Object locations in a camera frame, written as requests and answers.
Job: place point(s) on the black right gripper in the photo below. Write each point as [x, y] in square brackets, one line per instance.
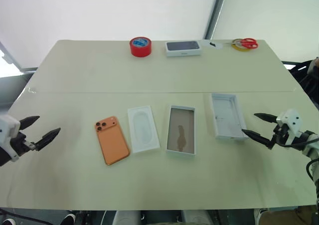
[280, 132]

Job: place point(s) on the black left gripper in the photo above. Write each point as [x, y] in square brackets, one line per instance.
[21, 142]

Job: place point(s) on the white phone box lid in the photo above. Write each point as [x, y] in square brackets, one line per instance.
[228, 116]

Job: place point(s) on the orange smartphone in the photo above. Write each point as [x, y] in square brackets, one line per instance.
[112, 140]

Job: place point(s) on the white box insert tray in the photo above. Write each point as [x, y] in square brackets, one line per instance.
[143, 129]

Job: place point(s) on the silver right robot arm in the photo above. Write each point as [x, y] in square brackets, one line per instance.
[311, 147]

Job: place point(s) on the white phone box base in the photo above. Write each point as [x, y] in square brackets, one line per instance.
[181, 132]

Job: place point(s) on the white box with dark phone print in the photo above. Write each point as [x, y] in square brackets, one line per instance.
[183, 48]

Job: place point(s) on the black equipment behind table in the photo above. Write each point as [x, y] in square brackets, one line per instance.
[301, 72]

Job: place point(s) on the yellow tape roll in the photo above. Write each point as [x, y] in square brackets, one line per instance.
[236, 47]

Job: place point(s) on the white shoe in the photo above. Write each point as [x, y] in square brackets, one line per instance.
[260, 216]

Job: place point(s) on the black and white sneaker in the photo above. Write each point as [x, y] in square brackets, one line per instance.
[67, 220]
[7, 221]

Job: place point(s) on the brown trouser leg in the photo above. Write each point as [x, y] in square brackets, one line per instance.
[291, 216]

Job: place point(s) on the white rounded shape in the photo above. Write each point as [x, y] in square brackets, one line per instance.
[198, 218]
[127, 218]

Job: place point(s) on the red tape roll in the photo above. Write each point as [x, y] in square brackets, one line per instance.
[141, 48]

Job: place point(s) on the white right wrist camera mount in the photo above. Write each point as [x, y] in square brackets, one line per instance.
[291, 121]

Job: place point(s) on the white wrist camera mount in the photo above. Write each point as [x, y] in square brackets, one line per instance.
[291, 121]
[7, 131]

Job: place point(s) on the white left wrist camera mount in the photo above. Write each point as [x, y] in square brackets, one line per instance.
[7, 131]

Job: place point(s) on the white window frame bracket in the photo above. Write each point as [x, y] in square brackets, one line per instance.
[10, 58]

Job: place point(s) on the grey metal post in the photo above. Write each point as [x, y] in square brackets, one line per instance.
[217, 10]

